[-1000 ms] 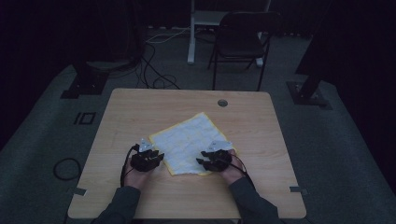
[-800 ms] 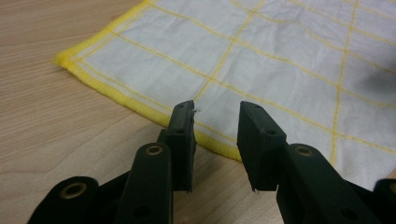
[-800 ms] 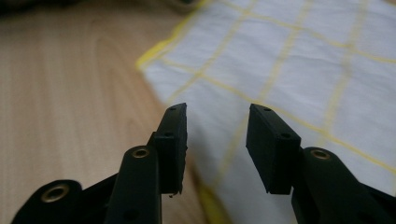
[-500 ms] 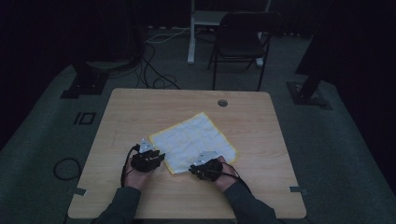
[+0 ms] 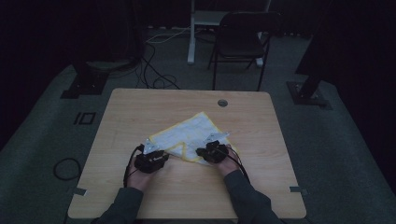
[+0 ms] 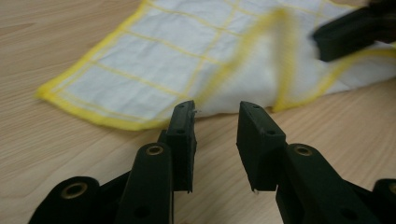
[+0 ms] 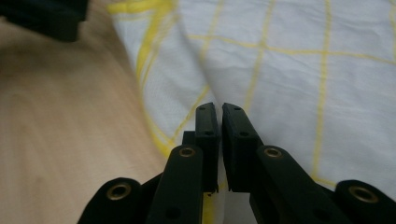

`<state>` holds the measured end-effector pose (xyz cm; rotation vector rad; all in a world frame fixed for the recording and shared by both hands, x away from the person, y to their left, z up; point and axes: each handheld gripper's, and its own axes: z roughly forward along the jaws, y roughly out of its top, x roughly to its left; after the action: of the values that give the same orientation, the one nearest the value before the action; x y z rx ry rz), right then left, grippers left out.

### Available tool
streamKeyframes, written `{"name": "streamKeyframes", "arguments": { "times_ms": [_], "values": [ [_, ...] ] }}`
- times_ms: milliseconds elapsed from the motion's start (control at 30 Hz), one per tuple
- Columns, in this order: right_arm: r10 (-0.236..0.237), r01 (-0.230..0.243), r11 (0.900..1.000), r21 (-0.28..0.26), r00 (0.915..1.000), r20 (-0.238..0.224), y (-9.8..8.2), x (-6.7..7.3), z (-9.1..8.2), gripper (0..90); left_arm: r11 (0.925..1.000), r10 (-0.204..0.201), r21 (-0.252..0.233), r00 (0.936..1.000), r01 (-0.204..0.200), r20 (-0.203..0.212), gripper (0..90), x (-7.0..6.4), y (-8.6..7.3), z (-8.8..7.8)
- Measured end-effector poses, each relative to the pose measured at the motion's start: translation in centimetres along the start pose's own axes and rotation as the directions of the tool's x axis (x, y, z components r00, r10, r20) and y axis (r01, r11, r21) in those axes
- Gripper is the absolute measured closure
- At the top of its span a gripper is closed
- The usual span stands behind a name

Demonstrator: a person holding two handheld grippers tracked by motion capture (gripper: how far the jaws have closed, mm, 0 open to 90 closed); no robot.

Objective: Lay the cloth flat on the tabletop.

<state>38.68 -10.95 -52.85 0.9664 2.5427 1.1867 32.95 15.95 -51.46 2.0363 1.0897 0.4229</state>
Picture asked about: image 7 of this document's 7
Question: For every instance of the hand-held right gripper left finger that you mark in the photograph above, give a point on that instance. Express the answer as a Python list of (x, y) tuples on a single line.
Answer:
[(186, 174)]

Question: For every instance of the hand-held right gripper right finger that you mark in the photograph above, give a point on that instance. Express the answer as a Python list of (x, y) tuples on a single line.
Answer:
[(274, 180)]

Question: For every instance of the white cloth with yellow edge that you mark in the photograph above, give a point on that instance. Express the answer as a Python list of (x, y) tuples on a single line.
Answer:
[(280, 77)]

